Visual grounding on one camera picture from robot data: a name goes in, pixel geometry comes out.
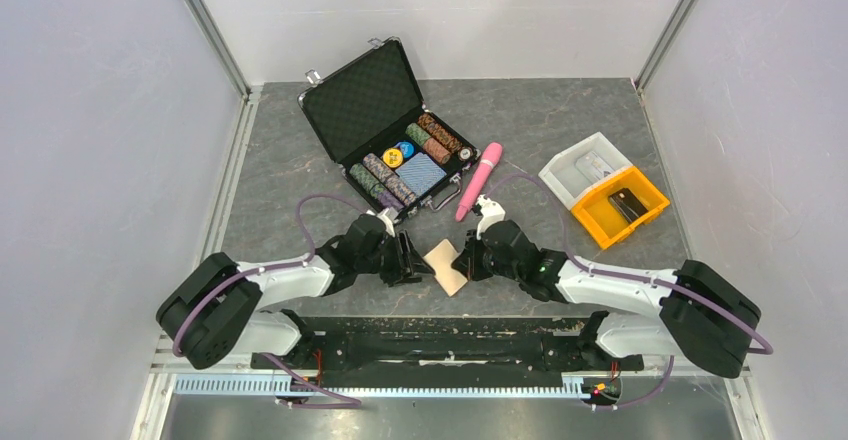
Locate beige leather card holder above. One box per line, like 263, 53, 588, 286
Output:
423, 239, 469, 297

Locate pink cylindrical device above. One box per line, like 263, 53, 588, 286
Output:
454, 142, 503, 222

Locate blue orange chip stack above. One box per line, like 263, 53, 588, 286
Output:
362, 153, 418, 206

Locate orange black chip stack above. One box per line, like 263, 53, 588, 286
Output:
417, 113, 463, 153

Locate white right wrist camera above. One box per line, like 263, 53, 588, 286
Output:
472, 195, 506, 240

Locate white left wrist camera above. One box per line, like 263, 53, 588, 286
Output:
376, 207, 398, 237

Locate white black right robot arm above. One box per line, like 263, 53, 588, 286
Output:
452, 220, 771, 378

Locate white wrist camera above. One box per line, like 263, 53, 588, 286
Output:
472, 195, 506, 240
376, 207, 398, 237

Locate white plastic bin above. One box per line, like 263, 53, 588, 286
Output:
538, 132, 633, 211

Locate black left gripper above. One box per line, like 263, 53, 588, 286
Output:
356, 229, 435, 287

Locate white slotted cable duct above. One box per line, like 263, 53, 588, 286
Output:
173, 373, 590, 400

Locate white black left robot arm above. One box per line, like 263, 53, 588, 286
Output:
155, 214, 434, 370

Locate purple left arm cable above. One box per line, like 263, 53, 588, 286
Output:
172, 193, 370, 410

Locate blue playing card deck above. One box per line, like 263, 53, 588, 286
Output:
396, 157, 445, 197

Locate loose black white chips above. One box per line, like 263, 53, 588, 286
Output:
457, 147, 478, 162

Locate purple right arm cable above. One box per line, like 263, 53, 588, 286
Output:
480, 171, 775, 412

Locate black poker chip case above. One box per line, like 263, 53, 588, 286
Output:
298, 36, 482, 222

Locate blue dealer button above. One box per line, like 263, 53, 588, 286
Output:
395, 141, 416, 160

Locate green red chip stack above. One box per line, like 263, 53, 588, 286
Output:
405, 123, 451, 165

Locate black card in yellow bin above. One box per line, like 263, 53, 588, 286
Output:
608, 188, 648, 224

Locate white card in white bin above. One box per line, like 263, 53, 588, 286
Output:
575, 151, 615, 183

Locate green purple chip stack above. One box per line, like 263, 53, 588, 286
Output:
349, 164, 404, 213

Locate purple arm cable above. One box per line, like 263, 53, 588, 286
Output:
480, 171, 775, 412
172, 193, 370, 410

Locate yellow plastic bin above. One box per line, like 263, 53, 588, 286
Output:
571, 166, 671, 250

